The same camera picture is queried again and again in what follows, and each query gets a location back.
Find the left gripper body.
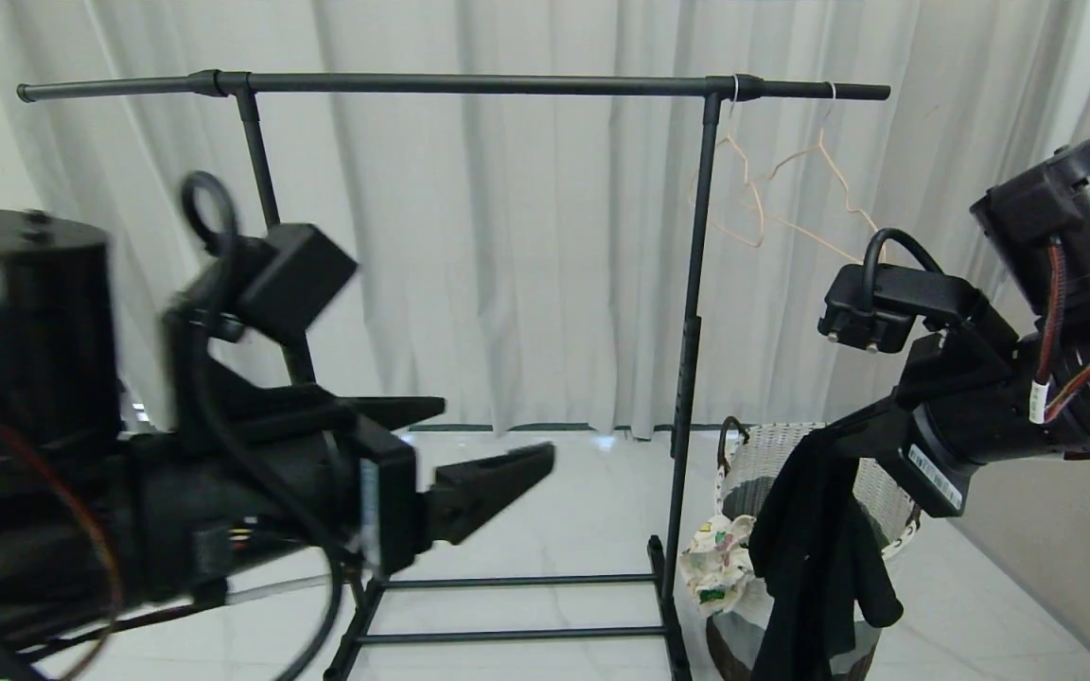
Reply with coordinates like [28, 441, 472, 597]
[129, 364, 418, 606]

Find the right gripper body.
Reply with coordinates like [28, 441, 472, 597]
[881, 331, 1062, 516]

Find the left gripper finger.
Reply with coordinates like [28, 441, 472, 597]
[417, 442, 557, 551]
[337, 395, 448, 432]

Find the black t-shirt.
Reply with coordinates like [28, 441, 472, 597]
[748, 426, 905, 681]

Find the pink clothes hanger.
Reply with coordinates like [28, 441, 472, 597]
[751, 128, 887, 266]
[692, 132, 766, 249]

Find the white laundry basket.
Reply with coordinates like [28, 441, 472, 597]
[706, 416, 924, 681]

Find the black clothes rack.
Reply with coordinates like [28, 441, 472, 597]
[17, 70, 891, 681]

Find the white curtain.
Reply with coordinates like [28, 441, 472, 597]
[0, 0, 1090, 441]

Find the cream printed garment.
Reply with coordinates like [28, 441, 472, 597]
[677, 514, 760, 616]

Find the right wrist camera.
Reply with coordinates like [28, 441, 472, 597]
[817, 263, 1021, 379]

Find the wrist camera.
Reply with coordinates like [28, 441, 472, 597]
[165, 223, 360, 379]
[817, 263, 1021, 379]

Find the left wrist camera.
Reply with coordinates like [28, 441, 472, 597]
[165, 223, 360, 379]

